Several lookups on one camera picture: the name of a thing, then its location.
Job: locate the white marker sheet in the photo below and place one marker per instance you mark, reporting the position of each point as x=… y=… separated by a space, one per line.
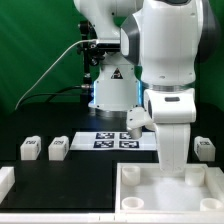
x=113 y=141

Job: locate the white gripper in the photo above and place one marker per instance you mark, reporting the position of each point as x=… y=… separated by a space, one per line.
x=169 y=115

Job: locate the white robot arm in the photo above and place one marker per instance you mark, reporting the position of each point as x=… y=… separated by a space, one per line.
x=147 y=50

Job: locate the black camera stand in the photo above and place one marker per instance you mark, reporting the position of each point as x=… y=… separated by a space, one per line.
x=87 y=32

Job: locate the white obstacle fence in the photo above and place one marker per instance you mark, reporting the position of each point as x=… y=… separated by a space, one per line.
x=7 y=181

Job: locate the white square tabletop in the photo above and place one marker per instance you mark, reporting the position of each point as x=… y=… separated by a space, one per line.
x=145 y=188

